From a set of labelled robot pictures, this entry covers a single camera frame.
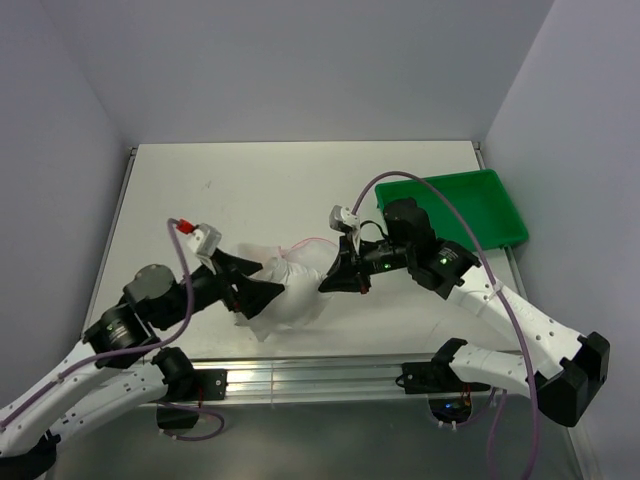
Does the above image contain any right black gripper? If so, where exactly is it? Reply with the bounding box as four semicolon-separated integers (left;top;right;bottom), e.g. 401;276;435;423
319;232;413;293

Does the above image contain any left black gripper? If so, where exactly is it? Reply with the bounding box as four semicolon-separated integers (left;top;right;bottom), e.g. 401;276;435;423
155;246;284;329

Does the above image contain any white mesh laundry bag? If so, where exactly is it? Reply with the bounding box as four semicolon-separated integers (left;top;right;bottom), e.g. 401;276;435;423
231;237;338;342

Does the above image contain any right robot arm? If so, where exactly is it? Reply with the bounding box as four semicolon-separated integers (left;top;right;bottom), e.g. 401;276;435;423
319;198;610;427

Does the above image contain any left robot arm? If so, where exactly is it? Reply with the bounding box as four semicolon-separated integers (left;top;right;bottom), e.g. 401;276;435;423
1;251;285;479

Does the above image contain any green plastic bin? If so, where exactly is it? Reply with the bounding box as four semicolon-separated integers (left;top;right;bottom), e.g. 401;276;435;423
375;170;529;251

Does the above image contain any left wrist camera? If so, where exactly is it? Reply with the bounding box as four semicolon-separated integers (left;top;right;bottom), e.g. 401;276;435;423
176;219;222;272

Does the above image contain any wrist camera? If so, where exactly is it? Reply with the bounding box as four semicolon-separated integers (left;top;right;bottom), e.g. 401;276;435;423
176;219;222;272
329;205;361;256

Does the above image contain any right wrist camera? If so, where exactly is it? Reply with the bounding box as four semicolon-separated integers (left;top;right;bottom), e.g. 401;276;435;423
329;205;361;256

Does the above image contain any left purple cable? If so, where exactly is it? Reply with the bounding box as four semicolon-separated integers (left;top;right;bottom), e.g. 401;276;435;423
0;217;226;444

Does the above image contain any purple cable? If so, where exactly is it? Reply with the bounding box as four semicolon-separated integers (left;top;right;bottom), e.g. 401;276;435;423
352;171;541;480
0;217;226;444

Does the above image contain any aluminium frame rail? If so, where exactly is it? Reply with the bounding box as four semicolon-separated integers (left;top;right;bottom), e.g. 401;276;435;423
85;141;522;403

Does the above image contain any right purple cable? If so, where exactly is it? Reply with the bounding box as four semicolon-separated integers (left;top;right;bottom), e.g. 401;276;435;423
352;171;541;480

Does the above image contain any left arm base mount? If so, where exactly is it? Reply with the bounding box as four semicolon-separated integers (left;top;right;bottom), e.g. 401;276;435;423
156;368;227;434

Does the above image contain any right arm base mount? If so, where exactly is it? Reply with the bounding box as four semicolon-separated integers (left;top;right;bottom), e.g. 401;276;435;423
395;361;491;426

